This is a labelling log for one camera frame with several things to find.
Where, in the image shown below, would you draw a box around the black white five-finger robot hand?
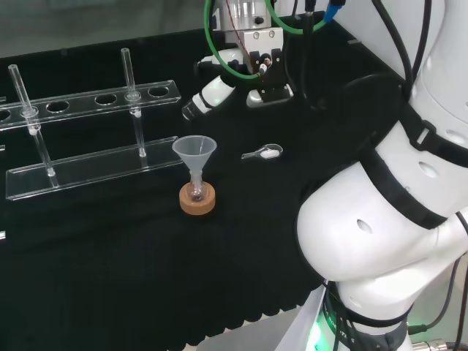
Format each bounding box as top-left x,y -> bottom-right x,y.
181,29 -> 295,121

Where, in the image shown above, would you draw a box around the clear weighing funnel with powder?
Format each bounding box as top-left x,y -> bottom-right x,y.
241,143 -> 284,161

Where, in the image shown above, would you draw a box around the translucent plastic funnel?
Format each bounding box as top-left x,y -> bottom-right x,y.
172,135 -> 218,187

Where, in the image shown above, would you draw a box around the clear acrylic funnel stand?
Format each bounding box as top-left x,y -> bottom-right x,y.
0,47 -> 184,201

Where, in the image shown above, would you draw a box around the small glass round-bottom flask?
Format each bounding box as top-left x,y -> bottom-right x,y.
185,171 -> 208,202

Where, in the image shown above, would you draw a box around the black bench cloth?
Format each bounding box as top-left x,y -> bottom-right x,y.
0,10 -> 416,347

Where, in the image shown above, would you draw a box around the green cable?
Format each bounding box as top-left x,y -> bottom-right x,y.
203,0 -> 332,80

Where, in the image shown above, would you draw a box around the black cable along wrist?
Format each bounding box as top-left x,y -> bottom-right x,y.
301,0 -> 320,110

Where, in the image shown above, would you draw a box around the brown cork ring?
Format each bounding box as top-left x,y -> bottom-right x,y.
178,181 -> 216,216

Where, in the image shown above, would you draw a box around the cable with blue plug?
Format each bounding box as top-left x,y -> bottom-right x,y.
323,0 -> 347,25

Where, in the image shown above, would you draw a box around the black cables at arm base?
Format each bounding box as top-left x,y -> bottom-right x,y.
406,255 -> 468,351

